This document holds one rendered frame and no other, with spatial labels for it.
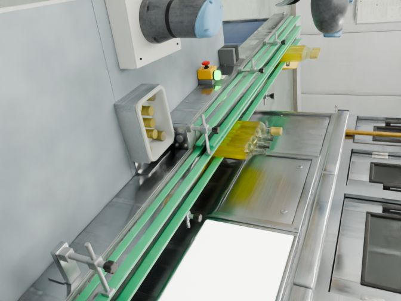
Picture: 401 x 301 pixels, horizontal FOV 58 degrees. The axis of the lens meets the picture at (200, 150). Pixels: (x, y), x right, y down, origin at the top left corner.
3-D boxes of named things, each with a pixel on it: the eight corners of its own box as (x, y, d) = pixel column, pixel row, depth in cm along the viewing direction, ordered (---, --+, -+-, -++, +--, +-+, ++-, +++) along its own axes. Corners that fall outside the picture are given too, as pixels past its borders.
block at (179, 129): (173, 149, 140) (190, 150, 137) (169, 127, 135) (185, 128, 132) (178, 144, 142) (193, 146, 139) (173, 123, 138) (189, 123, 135)
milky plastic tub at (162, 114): (131, 162, 126) (153, 165, 122) (114, 103, 114) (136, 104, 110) (156, 137, 139) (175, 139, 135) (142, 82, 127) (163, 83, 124)
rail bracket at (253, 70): (236, 74, 178) (262, 74, 172) (235, 60, 174) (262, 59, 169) (239, 71, 181) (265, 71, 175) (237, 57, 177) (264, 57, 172)
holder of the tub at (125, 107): (134, 174, 129) (153, 176, 125) (113, 103, 115) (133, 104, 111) (157, 149, 141) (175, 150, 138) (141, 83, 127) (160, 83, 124)
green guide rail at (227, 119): (195, 146, 141) (213, 147, 137) (194, 143, 140) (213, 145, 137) (290, 27, 272) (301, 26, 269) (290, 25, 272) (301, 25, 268)
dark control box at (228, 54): (219, 64, 189) (234, 64, 186) (217, 49, 185) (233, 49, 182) (224, 59, 195) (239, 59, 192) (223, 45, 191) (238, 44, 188)
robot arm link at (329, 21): (345, 35, 110) (346, 37, 153) (349, -4, 106) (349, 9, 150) (305, 35, 114) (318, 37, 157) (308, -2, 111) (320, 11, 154)
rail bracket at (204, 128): (190, 154, 138) (221, 157, 132) (182, 114, 129) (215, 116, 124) (194, 150, 140) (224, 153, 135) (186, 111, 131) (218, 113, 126)
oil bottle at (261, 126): (218, 135, 162) (264, 139, 153) (216, 124, 159) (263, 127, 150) (222, 129, 166) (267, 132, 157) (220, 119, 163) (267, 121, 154)
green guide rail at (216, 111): (191, 129, 137) (211, 131, 133) (191, 126, 136) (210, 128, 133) (290, 17, 268) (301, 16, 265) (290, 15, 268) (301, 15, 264)
